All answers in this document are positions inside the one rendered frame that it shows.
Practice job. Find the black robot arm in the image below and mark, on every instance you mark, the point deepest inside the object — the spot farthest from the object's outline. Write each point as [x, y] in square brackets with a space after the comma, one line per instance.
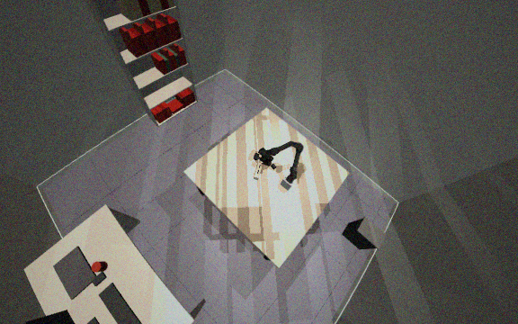
[267, 154]

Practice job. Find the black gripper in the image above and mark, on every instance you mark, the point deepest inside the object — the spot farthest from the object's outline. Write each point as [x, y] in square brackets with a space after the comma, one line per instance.
[267, 163]

